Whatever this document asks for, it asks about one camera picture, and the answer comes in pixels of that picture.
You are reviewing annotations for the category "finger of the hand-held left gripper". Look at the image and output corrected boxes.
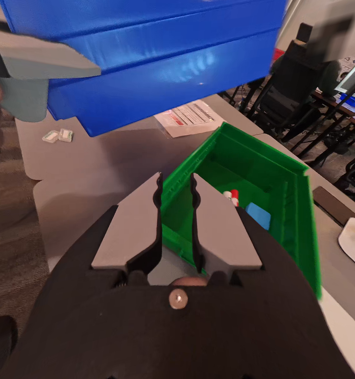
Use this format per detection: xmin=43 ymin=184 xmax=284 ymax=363
xmin=0 ymin=28 xmax=102 ymax=80
xmin=1 ymin=78 xmax=50 ymax=123

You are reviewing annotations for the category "white whiteboard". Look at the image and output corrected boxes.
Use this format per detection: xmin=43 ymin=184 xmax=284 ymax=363
xmin=319 ymin=289 xmax=355 ymax=379

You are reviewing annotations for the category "red whiteboard marker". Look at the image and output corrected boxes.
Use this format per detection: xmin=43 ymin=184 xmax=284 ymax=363
xmin=223 ymin=189 xmax=240 ymax=207

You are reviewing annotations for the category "black office chair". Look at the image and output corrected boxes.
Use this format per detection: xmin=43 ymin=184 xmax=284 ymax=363
xmin=248 ymin=23 xmax=324 ymax=140

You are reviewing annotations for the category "white paper sheet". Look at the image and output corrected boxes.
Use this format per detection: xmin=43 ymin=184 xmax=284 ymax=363
xmin=154 ymin=100 xmax=221 ymax=138

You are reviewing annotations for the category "blue whiteboard eraser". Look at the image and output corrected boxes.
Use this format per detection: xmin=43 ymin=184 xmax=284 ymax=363
xmin=245 ymin=202 xmax=272 ymax=231

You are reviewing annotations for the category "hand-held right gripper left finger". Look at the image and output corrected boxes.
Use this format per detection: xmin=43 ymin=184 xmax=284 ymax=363
xmin=91 ymin=172 xmax=164 ymax=274

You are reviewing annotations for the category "blue plastic bin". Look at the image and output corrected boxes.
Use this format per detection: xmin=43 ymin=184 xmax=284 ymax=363
xmin=0 ymin=0 xmax=288 ymax=137

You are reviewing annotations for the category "green plastic bin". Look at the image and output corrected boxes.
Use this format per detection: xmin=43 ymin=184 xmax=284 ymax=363
xmin=160 ymin=121 xmax=323 ymax=300

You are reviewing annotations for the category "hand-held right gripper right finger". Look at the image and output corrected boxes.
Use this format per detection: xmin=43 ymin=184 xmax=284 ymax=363
xmin=190 ymin=173 xmax=264 ymax=273

